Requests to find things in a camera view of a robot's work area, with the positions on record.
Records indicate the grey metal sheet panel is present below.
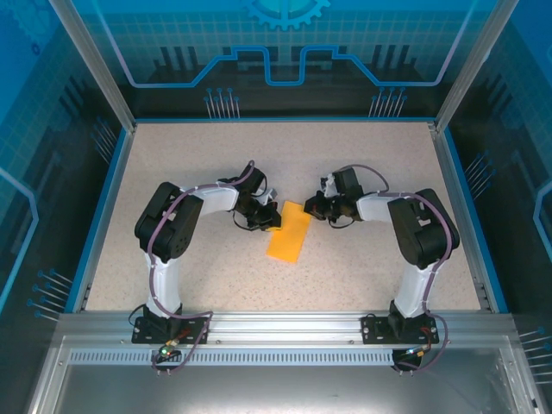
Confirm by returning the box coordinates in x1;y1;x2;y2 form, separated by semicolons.
25;336;544;414

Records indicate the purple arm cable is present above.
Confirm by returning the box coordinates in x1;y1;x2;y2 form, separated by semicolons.
342;163;461;375
146;160;215;375

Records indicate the aluminium mounting rail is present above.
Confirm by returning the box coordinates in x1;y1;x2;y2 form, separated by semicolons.
58;309;517;347

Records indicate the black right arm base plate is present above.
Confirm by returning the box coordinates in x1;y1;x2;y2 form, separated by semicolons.
361;314;441;345

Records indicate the slotted grey cable duct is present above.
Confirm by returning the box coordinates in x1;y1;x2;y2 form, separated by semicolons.
68;349;396;367

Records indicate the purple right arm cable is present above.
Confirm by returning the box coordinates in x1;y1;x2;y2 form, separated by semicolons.
342;163;461;375

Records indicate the thin black left gripper cable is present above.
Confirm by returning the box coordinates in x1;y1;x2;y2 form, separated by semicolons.
231;210;254;233

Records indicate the thin black right gripper cable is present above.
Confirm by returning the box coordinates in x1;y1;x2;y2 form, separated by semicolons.
329;214;360;229

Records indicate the blue edged table side rail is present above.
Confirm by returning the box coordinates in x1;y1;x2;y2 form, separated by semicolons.
68;122;139;314
430;122;510;314

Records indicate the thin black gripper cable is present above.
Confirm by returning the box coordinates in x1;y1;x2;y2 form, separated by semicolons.
329;214;360;229
231;210;254;233

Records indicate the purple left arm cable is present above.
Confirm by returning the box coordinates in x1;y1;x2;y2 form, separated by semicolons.
146;160;215;375

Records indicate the left cable connector with light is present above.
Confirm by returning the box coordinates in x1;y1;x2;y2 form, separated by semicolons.
157;340;180;361

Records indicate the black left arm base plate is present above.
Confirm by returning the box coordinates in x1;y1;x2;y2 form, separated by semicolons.
131;316;211;345

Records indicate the aluminium frame post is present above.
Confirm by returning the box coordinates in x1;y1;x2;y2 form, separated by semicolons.
47;0;138;133
432;0;522;133

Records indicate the yellow paper sheet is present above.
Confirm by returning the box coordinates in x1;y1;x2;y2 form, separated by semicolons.
265;200;313;265

